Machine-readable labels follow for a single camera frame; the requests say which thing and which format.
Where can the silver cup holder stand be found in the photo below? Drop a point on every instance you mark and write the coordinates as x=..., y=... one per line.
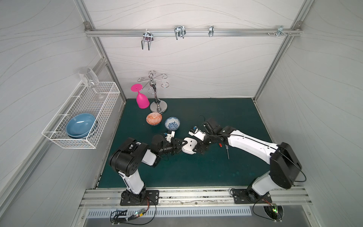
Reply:
x=158, y=106

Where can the ventilation grille strip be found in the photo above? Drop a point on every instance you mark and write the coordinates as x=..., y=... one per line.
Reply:
x=164, y=212

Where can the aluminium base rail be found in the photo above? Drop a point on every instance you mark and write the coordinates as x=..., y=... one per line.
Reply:
x=192, y=197

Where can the pink plastic goblet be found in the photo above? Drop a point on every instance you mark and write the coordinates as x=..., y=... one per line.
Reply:
x=142, y=100

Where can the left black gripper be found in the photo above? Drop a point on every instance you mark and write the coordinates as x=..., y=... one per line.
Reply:
x=174, y=146

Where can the small metal hook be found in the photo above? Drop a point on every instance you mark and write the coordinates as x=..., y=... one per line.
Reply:
x=211, y=31

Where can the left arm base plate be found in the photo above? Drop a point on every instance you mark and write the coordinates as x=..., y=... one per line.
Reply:
x=146, y=197

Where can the green table mat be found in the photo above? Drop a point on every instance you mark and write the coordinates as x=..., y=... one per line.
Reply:
x=212, y=168

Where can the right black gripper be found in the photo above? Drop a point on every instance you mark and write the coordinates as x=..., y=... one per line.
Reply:
x=204, y=141

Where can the metal double hook middle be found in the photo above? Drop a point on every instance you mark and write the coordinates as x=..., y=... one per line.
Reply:
x=180, y=32

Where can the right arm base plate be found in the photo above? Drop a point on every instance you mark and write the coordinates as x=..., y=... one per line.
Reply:
x=244, y=196

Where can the clear wine glass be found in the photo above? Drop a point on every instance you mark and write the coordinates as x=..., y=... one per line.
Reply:
x=90, y=80

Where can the red patterned bowl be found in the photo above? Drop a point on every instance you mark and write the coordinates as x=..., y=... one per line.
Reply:
x=154, y=118

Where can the metal hook right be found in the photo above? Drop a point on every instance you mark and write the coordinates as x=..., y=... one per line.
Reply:
x=279, y=33

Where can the metal double hook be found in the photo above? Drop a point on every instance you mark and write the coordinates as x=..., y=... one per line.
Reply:
x=148, y=38
x=180, y=32

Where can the metal double hook left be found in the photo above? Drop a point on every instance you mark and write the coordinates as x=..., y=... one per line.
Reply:
x=148, y=38

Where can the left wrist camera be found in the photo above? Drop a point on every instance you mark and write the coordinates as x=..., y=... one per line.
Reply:
x=169, y=136

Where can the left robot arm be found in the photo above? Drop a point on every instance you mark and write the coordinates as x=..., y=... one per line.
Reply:
x=131, y=154

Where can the blue plate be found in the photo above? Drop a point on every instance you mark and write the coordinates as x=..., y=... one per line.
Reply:
x=80, y=125

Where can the blue white patterned bowl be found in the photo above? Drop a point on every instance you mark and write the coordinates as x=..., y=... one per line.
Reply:
x=172, y=123

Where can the white alarm clock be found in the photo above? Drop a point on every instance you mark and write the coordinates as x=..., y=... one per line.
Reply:
x=189, y=146

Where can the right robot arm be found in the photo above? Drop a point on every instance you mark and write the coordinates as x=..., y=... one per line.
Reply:
x=284, y=166

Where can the aluminium top rail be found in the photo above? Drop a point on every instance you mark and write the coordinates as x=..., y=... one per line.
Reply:
x=203, y=32

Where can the white wire basket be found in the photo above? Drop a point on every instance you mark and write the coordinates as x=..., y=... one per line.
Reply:
x=83, y=100

